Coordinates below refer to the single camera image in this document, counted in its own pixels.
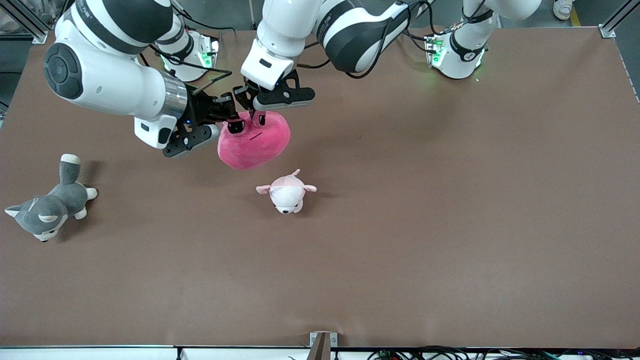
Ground metal table edge bracket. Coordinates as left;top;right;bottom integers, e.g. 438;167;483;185
309;331;338;348

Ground grey white husky plush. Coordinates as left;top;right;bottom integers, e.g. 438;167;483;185
4;153;99;243

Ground round dark pink plush toy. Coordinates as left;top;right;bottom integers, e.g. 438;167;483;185
216;111;292;171

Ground black left base cable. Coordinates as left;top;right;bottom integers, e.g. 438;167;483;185
384;24;433;53

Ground brown camera post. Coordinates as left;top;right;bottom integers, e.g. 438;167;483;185
306;334;332;360

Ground black right base cable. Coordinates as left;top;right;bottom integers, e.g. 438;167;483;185
167;0;236;32

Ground aluminium frame profile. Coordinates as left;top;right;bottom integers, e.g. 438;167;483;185
0;0;49;45
600;0;640;38

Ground black base cable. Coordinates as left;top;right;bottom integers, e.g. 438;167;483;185
384;24;433;53
167;0;236;32

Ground tangled black cables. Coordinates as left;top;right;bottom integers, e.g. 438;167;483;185
367;345;640;360

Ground light pink pig plush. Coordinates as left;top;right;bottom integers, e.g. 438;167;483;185
256;168;318;215

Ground white shoe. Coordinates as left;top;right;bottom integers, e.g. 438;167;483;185
552;0;575;21

